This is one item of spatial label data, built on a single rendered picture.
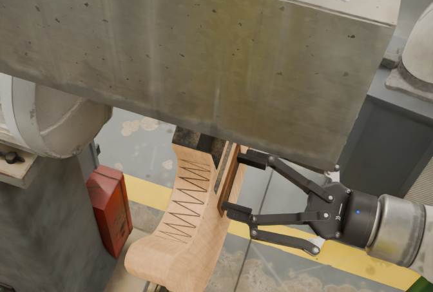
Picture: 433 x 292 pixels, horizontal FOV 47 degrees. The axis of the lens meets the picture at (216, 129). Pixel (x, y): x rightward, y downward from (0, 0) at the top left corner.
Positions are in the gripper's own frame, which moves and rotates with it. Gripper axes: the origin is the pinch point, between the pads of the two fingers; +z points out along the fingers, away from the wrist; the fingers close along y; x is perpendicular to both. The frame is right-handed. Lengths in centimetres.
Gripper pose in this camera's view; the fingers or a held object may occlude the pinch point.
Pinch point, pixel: (232, 180)
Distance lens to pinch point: 73.5
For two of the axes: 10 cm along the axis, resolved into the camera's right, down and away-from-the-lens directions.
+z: -9.5, -2.7, 1.6
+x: -0.6, -3.5, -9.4
